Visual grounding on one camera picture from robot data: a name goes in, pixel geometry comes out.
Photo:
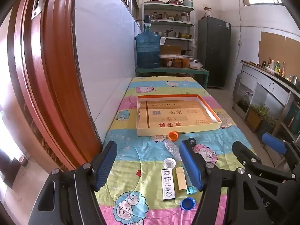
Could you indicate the blue water jug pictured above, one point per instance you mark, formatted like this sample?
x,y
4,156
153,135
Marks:
x,y
147,51

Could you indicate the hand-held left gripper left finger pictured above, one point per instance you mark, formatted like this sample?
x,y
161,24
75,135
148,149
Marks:
x,y
105,166

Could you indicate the large glass jug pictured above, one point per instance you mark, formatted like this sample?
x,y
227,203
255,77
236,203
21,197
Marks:
x,y
248,98

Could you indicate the grey gas cylinder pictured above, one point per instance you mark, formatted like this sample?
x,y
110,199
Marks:
x,y
237,86

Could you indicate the teal enamel pot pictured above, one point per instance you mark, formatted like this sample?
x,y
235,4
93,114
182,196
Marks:
x,y
187,2

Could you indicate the dark grey refrigerator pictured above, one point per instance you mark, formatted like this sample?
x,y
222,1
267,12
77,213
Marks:
x,y
213,51

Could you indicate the white metal shelf rack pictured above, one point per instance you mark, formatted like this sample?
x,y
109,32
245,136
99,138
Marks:
x,y
168,23

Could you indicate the clear plastic wrapper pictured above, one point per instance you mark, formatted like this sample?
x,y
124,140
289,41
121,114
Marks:
x,y
172,149

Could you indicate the red label bottle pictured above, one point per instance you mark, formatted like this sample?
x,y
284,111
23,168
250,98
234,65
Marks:
x,y
283,69

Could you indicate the brown cardboard box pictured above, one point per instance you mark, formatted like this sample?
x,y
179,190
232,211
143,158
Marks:
x,y
170,50

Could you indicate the yellow metal basin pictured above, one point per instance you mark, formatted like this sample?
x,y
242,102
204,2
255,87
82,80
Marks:
x,y
185,36

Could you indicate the blue bottle cap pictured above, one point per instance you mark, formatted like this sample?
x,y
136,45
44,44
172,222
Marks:
x,y
188,204

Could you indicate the water jug pump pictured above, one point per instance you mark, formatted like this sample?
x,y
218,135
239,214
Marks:
x,y
147,23

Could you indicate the white cartoon printed lighter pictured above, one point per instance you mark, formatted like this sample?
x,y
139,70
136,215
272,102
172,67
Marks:
x,y
168,185

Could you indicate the potted plant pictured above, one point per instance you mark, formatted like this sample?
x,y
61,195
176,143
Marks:
x,y
256,117

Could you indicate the gold lighter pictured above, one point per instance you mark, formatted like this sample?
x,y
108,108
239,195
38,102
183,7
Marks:
x,y
181,178

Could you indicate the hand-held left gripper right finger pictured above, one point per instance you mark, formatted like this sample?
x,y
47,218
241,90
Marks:
x,y
191,166

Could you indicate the white bottle cap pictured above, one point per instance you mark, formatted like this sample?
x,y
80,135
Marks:
x,y
169,163

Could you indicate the metal cooking pot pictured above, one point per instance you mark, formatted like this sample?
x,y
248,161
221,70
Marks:
x,y
166,33

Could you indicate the red-brown wooden door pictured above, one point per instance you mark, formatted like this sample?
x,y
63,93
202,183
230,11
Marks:
x,y
46,75

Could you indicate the orange bottle cap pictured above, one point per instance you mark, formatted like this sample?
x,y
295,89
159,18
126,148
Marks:
x,y
173,135

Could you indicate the colourful cartoon printed blanket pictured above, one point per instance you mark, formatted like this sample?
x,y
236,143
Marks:
x,y
140,159

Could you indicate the shallow orange-rimmed cardboard tray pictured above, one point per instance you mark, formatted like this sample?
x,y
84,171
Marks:
x,y
175,117

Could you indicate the cardboard sheet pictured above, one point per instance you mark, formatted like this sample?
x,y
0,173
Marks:
x,y
276,46

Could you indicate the grey kitchen counter cabinet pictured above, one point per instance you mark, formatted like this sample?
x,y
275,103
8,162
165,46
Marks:
x,y
267,86

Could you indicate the green table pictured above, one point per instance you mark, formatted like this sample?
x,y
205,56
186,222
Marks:
x,y
173,71

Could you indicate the plastic bag of food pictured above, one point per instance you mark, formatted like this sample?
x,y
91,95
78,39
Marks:
x,y
196,65

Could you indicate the metal kettle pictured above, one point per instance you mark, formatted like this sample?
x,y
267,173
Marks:
x,y
293,79

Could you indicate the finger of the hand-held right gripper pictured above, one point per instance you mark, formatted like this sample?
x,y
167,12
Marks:
x,y
243,153
274,144

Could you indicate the green bottle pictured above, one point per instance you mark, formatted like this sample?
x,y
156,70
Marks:
x,y
277,66

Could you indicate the black frying pan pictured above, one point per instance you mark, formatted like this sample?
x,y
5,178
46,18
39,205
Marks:
x,y
186,51

